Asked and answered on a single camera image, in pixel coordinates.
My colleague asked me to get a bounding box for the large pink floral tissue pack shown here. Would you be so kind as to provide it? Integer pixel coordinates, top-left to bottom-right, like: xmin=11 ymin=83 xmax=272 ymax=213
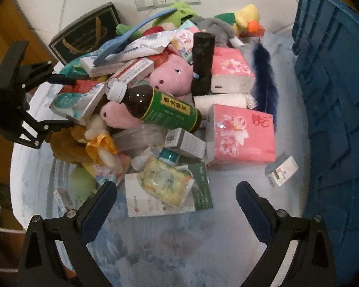
xmin=205 ymin=104 xmax=276 ymax=166

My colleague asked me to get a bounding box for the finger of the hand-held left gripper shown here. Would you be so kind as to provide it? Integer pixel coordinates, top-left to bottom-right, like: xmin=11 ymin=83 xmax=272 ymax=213
xmin=0 ymin=40 xmax=77 ymax=93
xmin=6 ymin=111 xmax=76 ymax=150

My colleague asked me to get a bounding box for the teal cap small bottle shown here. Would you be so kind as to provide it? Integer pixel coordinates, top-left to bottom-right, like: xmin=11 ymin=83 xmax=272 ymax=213
xmin=158 ymin=148 xmax=179 ymax=166

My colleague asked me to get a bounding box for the grey plush toy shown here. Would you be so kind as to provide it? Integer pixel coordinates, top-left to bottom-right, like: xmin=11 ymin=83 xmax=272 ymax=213
xmin=194 ymin=17 xmax=237 ymax=47

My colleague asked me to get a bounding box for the brown yellow plush toy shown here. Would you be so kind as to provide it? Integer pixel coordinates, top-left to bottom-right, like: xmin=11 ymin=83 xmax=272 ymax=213
xmin=46 ymin=116 xmax=121 ymax=174

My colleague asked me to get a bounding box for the green ball toy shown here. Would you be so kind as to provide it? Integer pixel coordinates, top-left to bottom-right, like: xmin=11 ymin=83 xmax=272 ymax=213
xmin=70 ymin=166 xmax=98 ymax=199

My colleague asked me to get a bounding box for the white teal print tissue pack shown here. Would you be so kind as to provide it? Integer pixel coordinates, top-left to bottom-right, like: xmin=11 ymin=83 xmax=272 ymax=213
xmin=49 ymin=81 xmax=107 ymax=127

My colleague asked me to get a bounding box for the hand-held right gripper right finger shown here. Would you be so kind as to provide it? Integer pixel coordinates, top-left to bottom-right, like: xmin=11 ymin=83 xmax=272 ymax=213
xmin=236 ymin=181 xmax=337 ymax=287

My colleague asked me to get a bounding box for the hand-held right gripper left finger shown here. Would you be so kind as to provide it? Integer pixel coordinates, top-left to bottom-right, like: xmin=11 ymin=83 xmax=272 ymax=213
xmin=18 ymin=181 xmax=118 ymax=287

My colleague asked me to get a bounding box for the wooden cabinet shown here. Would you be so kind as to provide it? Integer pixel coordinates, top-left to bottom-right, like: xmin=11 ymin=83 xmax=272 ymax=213
xmin=0 ymin=1 xmax=59 ymax=75

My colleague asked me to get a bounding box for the small pink floral tissue pack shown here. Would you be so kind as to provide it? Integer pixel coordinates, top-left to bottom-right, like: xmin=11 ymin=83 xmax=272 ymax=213
xmin=211 ymin=47 xmax=256 ymax=94

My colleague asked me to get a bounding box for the long white carton box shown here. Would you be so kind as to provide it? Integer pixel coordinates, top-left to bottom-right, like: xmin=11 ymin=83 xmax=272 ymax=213
xmin=79 ymin=51 xmax=129 ymax=77

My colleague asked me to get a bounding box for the small white grey medicine box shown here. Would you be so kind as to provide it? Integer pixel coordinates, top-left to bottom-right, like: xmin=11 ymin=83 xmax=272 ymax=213
xmin=265 ymin=154 xmax=299 ymax=188

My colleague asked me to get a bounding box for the yellow green patterned packet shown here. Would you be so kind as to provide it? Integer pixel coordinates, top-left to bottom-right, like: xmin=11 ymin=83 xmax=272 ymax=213
xmin=138 ymin=155 xmax=196 ymax=207

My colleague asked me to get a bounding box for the blue boomerang toy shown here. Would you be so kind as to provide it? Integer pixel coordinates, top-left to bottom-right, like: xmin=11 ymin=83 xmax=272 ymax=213
xmin=94 ymin=7 xmax=178 ymax=66

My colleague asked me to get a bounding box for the green frog plush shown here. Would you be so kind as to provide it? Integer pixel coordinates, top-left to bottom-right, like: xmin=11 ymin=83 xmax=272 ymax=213
xmin=117 ymin=2 xmax=198 ymax=37

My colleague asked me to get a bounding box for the white crinkled plastic package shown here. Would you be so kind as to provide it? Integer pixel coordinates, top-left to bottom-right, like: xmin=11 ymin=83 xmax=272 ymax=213
xmin=120 ymin=31 xmax=180 ymax=61

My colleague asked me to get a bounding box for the teal green soft pack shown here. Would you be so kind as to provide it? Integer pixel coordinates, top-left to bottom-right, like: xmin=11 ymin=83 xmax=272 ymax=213
xmin=60 ymin=58 xmax=88 ymax=77

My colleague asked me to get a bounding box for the pink pig plush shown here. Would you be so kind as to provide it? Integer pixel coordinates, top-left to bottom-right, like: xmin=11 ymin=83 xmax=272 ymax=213
xmin=100 ymin=100 xmax=145 ymax=130
xmin=150 ymin=54 xmax=195 ymax=100

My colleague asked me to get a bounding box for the dark pink tissue pack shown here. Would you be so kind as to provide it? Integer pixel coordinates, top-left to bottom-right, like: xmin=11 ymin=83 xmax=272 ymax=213
xmin=60 ymin=81 xmax=92 ymax=94

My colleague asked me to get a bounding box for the red white medicine box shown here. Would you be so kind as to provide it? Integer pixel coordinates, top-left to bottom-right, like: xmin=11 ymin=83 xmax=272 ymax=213
xmin=109 ymin=57 xmax=155 ymax=89

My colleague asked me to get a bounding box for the white green flat box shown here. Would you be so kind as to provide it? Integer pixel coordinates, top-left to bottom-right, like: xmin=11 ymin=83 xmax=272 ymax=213
xmin=125 ymin=162 xmax=214 ymax=217

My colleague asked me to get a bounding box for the white wall switch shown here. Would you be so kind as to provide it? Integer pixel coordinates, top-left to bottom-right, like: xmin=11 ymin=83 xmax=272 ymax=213
xmin=133 ymin=0 xmax=156 ymax=10

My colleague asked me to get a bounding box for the grey white carton box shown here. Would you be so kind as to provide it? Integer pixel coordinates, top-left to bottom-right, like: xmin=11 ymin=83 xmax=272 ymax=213
xmin=164 ymin=128 xmax=207 ymax=160

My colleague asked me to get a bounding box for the pink white sachet pack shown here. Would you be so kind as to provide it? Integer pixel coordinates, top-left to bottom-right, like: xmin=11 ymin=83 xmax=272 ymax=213
xmin=170 ymin=25 xmax=198 ymax=61

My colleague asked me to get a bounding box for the yellow duck plush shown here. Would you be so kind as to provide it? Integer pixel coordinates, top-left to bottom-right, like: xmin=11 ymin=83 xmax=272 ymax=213
xmin=214 ymin=4 xmax=261 ymax=38

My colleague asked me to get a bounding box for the brown bottle green label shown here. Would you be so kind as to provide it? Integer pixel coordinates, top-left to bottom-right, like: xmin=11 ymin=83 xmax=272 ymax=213
xmin=106 ymin=82 xmax=203 ymax=134

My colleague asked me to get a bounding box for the blue plastic crate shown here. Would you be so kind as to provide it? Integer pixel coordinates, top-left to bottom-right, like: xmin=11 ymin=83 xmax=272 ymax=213
xmin=292 ymin=0 xmax=359 ymax=277

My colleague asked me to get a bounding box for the small white red box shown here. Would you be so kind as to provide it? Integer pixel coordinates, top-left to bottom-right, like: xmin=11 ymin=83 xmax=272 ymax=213
xmin=54 ymin=188 xmax=71 ymax=213

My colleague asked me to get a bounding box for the white paper roll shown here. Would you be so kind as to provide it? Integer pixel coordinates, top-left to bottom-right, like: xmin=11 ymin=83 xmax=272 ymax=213
xmin=194 ymin=93 xmax=247 ymax=116

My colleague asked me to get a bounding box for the clear plastic bag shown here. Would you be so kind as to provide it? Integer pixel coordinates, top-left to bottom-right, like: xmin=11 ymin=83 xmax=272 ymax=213
xmin=112 ymin=125 xmax=168 ymax=157

